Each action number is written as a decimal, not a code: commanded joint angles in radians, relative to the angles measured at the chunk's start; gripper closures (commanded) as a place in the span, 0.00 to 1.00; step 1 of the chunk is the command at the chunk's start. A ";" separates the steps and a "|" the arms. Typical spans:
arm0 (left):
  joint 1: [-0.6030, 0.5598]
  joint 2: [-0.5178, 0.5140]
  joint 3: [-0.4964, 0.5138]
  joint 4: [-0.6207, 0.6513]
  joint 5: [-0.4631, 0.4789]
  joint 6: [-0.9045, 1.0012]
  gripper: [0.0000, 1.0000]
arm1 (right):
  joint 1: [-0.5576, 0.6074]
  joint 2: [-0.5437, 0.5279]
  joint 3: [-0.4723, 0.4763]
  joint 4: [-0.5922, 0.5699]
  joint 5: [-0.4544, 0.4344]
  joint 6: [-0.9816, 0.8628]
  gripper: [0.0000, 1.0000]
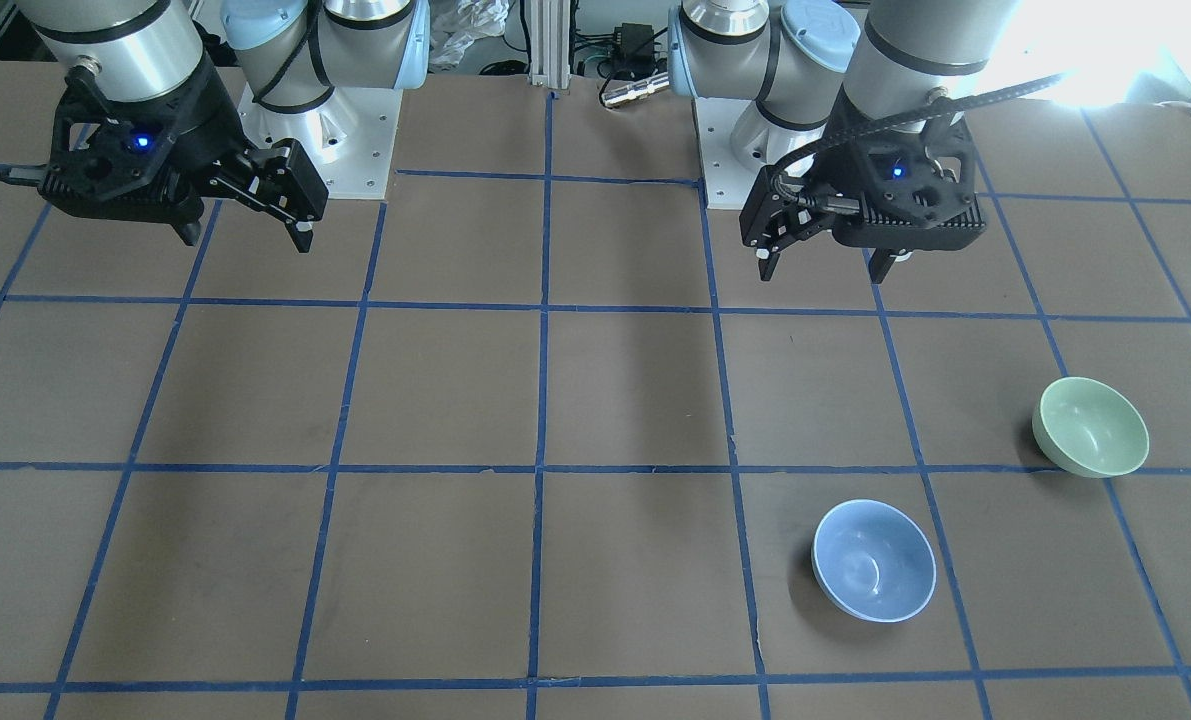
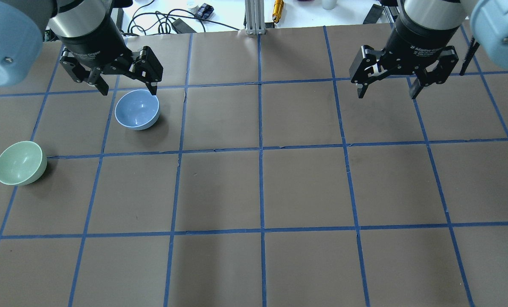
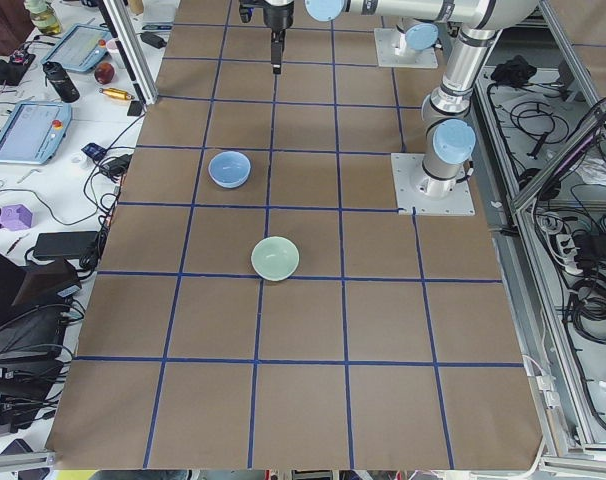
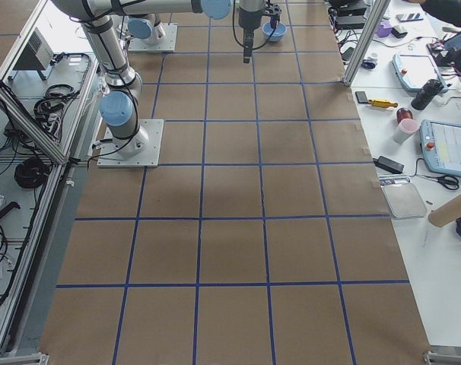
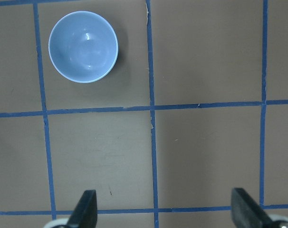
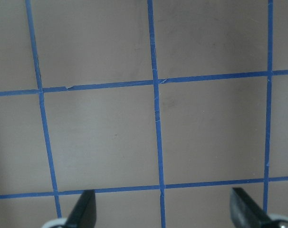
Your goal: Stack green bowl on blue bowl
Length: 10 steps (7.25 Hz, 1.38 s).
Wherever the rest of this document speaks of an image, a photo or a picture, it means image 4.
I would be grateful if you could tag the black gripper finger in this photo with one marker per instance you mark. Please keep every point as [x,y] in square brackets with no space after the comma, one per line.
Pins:
[246,54]

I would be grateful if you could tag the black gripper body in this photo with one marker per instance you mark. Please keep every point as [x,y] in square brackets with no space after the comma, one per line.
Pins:
[248,20]

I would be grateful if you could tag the blue bowl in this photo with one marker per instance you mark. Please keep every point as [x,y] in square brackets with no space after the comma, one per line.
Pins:
[273,34]

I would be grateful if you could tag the black phone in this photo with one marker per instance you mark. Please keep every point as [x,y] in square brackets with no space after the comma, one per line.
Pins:
[361,97]

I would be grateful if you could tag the purple box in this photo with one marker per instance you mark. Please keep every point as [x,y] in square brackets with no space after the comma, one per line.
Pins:
[384,29]

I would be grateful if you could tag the red apple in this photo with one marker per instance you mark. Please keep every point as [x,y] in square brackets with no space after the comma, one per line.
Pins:
[403,113]

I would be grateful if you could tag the teach pendant upper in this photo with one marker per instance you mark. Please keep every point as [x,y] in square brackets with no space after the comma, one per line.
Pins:
[414,71]

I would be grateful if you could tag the teach pendant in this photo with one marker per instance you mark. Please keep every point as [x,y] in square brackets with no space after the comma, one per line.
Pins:
[414,71]
[441,146]

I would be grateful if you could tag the pink lidded cup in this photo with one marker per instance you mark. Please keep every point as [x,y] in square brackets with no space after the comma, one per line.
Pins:
[404,130]

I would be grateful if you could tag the black power adapter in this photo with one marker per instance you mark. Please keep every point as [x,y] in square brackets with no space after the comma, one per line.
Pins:
[388,165]

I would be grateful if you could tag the brown paper mat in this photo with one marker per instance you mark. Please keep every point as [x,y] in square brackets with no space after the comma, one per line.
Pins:
[261,238]

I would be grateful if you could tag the black water bottle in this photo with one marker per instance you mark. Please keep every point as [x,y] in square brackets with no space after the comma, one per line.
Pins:
[426,94]

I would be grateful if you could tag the grey control box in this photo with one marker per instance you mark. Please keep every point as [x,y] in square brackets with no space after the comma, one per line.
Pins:
[36,56]

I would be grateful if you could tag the clear plastic tray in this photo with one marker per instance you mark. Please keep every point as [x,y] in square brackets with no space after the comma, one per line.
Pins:
[402,197]

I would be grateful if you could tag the teach pendant lower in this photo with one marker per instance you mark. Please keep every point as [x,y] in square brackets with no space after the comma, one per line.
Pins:
[441,146]

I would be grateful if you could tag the black scissors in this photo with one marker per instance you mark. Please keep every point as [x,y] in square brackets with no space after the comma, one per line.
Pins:
[449,182]

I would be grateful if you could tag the cardboard tube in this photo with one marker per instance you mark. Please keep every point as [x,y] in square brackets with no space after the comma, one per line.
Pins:
[446,213]

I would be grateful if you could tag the aluminium frame post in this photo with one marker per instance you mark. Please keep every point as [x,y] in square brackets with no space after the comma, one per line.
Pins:
[375,16]

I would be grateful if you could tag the yellow screwdriver handle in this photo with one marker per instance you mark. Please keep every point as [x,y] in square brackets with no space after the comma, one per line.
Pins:
[385,104]

